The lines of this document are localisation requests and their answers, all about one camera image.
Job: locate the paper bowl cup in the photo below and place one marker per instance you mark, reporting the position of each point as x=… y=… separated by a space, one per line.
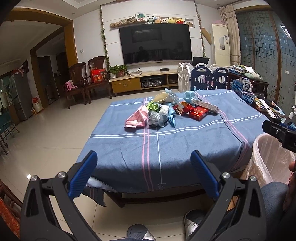
x=162 y=98

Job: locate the large black television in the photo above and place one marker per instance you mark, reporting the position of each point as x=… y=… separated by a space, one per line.
x=155 y=42

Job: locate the grey slipper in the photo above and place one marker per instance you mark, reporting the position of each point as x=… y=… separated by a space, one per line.
x=139 y=232
x=192 y=220

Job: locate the pink toy on chair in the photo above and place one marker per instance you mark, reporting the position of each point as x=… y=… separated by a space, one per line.
x=69 y=86

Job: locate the blue baby fence panel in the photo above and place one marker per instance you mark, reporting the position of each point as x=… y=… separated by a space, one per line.
x=202 y=78

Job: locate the dark wooden chair left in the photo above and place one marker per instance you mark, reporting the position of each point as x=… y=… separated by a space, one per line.
x=79 y=77

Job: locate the white standing air conditioner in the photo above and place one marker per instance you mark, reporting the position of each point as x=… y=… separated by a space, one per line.
x=220 y=45

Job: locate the green potted plant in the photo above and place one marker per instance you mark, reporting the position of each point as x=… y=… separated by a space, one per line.
x=117 y=71

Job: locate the wooden wall shelf with toys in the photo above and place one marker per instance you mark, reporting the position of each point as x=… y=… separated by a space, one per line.
x=142 y=18

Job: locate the red gift box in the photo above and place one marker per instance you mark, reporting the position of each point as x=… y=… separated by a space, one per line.
x=98 y=75

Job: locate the dark wooden chair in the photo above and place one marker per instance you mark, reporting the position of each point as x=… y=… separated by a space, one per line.
x=97 y=62
x=79 y=77

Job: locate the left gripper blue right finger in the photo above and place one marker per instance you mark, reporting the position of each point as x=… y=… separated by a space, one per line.
x=207 y=173

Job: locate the right grey slipper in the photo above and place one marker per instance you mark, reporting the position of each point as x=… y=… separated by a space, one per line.
x=192 y=220

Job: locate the beige curtain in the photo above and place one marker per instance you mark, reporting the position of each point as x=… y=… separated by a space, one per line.
x=228 y=15

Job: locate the black laptop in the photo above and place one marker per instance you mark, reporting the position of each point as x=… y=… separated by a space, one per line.
x=200 y=61

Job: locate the left grey slipper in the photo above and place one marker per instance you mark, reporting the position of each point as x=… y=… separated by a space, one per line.
x=139 y=232

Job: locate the pink plastic wrapper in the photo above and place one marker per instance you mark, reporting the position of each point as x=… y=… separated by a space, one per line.
x=138 y=118

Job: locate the blue striped tablecloth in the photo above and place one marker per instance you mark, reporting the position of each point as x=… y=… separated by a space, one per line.
x=137 y=160

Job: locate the white trash bin with liner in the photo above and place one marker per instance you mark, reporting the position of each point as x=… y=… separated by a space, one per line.
x=269 y=161

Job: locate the white baby fence panel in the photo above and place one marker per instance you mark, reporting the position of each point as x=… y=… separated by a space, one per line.
x=184 y=73

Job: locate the blue plastic wrapper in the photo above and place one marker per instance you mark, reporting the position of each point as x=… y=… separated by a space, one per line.
x=171 y=115

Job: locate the dark wooden side table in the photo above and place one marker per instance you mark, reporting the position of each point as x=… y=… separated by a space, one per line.
x=250 y=91

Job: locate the white remote control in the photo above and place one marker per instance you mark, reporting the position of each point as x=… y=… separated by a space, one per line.
x=271 y=115

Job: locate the red cigarette carton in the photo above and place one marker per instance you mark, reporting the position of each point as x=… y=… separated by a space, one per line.
x=198 y=113

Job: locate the wooden TV cabinet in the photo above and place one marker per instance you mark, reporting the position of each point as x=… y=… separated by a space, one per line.
x=145 y=81

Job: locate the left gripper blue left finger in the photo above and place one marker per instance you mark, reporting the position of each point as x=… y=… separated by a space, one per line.
x=79 y=174

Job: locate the red snack bag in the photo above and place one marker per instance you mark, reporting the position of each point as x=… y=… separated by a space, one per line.
x=183 y=108

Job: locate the white power strip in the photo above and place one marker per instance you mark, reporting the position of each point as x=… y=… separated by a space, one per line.
x=210 y=107

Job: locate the green wrapper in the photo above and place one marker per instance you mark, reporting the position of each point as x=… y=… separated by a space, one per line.
x=153 y=106

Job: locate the dark wooden chair right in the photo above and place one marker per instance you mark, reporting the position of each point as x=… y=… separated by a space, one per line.
x=97 y=62

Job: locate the grey plastic bag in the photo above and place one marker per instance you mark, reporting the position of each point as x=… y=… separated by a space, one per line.
x=156 y=119

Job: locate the light blue tissue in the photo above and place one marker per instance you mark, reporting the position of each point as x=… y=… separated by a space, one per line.
x=189 y=96

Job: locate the person right hand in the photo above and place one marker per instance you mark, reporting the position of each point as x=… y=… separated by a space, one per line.
x=291 y=187

